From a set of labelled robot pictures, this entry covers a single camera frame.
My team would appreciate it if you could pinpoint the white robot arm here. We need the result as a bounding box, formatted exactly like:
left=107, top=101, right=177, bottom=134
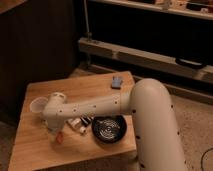
left=42, top=78, right=188, bottom=171

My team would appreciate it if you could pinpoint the black striped rectangular block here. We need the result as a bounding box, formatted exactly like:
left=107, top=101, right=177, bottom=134
left=81, top=117, right=92, bottom=127

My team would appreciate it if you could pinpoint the metal vertical pole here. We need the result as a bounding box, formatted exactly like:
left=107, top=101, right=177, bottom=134
left=83, top=0, right=92, bottom=41

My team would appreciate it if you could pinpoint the black floor cable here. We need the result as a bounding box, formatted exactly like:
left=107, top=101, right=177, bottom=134
left=200, top=147, right=213, bottom=171

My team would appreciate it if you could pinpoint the white tube bottle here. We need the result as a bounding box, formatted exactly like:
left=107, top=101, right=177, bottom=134
left=67, top=118, right=86, bottom=134

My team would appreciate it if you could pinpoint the black round bowl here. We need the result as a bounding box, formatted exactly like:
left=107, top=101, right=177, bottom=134
left=91, top=115, right=127, bottom=143

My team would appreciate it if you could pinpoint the clear plastic cup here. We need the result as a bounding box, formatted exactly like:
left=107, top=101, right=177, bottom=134
left=30, top=97, right=48, bottom=113

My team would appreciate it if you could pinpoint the wooden table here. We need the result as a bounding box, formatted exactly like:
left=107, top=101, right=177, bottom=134
left=8, top=74, right=136, bottom=171

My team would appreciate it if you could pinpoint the small grey blue object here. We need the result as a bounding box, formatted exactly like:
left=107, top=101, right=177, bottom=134
left=111, top=76, right=123, bottom=89

